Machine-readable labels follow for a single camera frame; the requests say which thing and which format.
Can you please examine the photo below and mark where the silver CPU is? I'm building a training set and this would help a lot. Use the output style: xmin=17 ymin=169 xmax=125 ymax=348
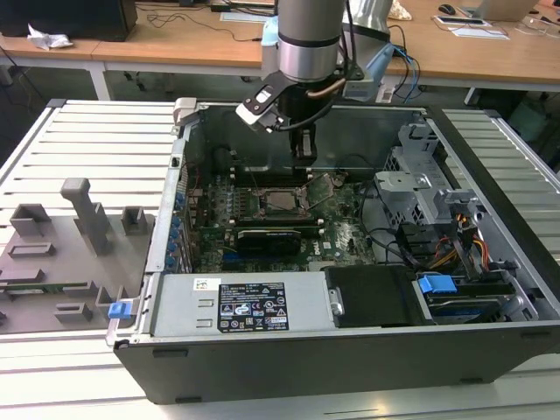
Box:
xmin=265 ymin=192 xmax=301 ymax=212

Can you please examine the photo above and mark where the metal drive cage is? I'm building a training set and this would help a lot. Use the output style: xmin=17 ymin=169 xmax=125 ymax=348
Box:
xmin=374 ymin=122 xmax=487 ymax=228

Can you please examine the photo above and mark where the hard disk in blue carrier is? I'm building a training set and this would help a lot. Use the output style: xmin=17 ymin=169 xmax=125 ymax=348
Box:
xmin=415 ymin=271 xmax=504 ymax=327

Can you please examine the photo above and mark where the orange yellow wire bundle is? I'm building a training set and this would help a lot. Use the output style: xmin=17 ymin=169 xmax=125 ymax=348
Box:
xmin=430 ymin=213 xmax=490 ymax=269

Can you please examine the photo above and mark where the blue case latch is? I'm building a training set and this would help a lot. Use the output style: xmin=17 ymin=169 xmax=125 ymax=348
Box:
xmin=107 ymin=300 xmax=133 ymax=321

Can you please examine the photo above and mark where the grey laptop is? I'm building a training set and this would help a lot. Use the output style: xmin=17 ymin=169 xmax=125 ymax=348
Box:
xmin=474 ymin=0 xmax=540 ymax=23

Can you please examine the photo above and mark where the black graphics card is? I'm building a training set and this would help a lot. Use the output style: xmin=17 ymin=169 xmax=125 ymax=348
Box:
xmin=234 ymin=226 xmax=304 ymax=257

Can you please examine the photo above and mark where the black computer box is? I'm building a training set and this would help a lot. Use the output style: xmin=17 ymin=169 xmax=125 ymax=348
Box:
xmin=0 ymin=0 xmax=139 ymax=44

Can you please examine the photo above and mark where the metal socket cover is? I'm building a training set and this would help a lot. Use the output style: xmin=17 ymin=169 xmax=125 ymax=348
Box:
xmin=297 ymin=171 xmax=349 ymax=207

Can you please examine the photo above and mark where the white paper sheet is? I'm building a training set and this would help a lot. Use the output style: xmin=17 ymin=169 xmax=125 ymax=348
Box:
xmin=220 ymin=11 xmax=277 ymax=24
xmin=432 ymin=15 xmax=511 ymax=41

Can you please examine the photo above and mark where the black plastic shroud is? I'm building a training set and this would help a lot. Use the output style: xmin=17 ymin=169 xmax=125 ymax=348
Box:
xmin=324 ymin=265 xmax=424 ymax=330

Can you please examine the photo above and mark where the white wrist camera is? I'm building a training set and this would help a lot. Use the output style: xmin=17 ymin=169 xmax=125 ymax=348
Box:
xmin=234 ymin=84 xmax=286 ymax=133

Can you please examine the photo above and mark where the silver power supply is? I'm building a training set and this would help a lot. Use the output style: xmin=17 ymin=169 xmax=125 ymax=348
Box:
xmin=150 ymin=270 xmax=336 ymax=339

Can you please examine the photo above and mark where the green motherboard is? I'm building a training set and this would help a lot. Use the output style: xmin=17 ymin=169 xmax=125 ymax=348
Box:
xmin=185 ymin=168 xmax=380 ymax=276

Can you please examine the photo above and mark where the black PC case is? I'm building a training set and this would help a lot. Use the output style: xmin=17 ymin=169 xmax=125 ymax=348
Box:
xmin=106 ymin=96 xmax=560 ymax=406

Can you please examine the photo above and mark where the grey parts rack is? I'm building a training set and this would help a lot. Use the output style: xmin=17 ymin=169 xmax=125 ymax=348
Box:
xmin=0 ymin=177 xmax=158 ymax=336

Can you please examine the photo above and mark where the green RAM stick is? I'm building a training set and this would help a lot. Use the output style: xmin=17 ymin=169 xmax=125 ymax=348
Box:
xmin=0 ymin=282 xmax=91 ymax=293

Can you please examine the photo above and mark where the crumpled white paper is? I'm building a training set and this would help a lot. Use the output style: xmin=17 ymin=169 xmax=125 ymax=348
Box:
xmin=26 ymin=22 xmax=74 ymax=51

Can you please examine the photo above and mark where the wooden desk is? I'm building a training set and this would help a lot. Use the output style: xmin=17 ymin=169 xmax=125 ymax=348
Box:
xmin=0 ymin=0 xmax=110 ymax=102
xmin=91 ymin=0 xmax=560 ymax=106

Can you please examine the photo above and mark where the CPU socket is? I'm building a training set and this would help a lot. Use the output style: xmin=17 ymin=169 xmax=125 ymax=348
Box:
xmin=257 ymin=186 xmax=317 ymax=220

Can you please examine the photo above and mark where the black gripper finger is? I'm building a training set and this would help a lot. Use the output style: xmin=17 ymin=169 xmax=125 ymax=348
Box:
xmin=290 ymin=124 xmax=319 ymax=176

